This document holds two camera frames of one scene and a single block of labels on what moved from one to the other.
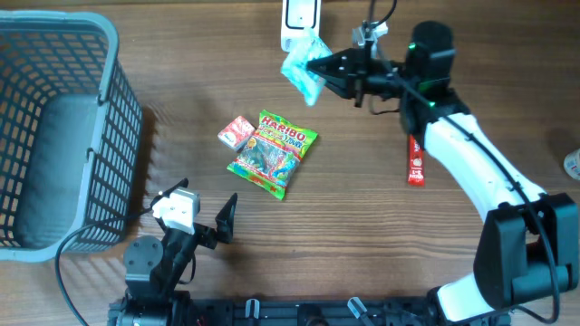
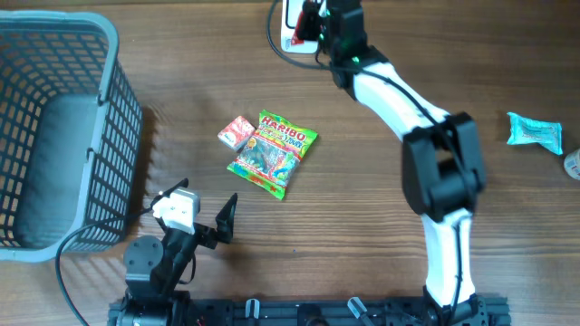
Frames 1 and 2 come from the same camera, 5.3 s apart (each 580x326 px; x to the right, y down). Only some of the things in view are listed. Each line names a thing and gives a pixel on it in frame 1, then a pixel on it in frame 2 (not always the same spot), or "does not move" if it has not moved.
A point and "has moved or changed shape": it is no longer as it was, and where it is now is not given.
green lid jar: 572,165 does not move
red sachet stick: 416,170 has moved or changed shape
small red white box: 236,134 does not move
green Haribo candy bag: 272,154 does not move
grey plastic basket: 71,134 does not move
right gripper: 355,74 → 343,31
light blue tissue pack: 307,82 → 524,130
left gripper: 224,222 does not move
